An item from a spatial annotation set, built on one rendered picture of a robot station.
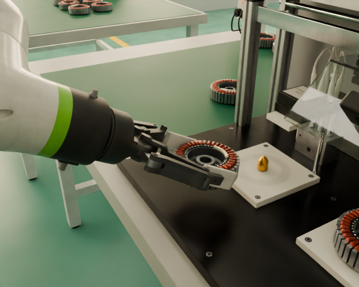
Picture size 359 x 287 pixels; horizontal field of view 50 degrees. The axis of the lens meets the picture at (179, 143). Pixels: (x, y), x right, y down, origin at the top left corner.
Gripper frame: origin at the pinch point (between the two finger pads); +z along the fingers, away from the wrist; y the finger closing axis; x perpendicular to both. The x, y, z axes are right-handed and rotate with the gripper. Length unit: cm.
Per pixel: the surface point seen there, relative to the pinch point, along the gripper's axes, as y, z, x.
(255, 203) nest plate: 6.9, 8.4, -2.5
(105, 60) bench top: -87, 17, -1
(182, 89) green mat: -48, 26, 4
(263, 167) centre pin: 0.7, 13.8, 2.1
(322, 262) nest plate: 21.6, 8.4, -2.7
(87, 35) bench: -133, 25, 0
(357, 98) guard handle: 25.8, -12.7, 17.7
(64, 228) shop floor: -93, 33, -78
